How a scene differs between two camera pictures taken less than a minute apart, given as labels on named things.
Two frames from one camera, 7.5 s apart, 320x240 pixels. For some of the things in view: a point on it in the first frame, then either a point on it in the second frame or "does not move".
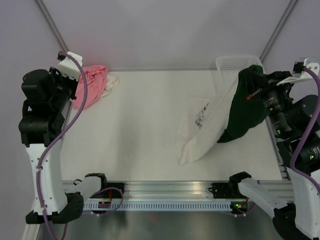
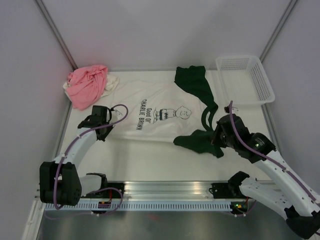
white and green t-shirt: x=226 y=116 -> x=176 y=110
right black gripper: x=273 y=78 -> x=215 y=140
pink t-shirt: x=96 y=77 does not move
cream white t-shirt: x=111 y=82 does not move
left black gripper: x=56 y=75 -> x=103 y=137
